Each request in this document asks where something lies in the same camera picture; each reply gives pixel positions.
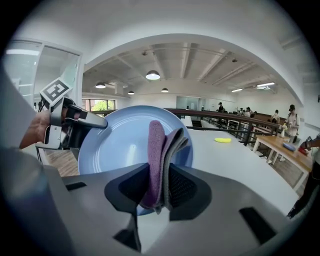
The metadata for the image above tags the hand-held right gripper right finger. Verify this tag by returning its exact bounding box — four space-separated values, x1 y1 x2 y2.
164 163 288 248

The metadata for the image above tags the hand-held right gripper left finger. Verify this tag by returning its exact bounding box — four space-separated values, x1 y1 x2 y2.
60 162 151 254

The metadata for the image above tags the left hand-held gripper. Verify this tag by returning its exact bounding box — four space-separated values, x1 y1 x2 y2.
34 77 109 151

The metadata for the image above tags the big blue plate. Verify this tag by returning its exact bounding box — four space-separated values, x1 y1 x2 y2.
77 105 194 217

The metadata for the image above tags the purple cloth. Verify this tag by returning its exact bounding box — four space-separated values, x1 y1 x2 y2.
139 119 191 215

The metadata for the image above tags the person's left forearm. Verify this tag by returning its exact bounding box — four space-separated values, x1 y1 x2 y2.
19 109 52 150

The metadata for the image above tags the person's left hand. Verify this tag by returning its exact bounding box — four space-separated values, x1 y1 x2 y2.
61 104 82 126

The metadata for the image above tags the white square table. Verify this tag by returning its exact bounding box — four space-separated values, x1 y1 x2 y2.
134 126 301 218

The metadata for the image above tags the wooden table with white legs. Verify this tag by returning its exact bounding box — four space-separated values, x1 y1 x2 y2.
252 134 316 193

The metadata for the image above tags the dark railing with wooden handrail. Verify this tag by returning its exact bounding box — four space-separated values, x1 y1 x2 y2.
92 107 281 147

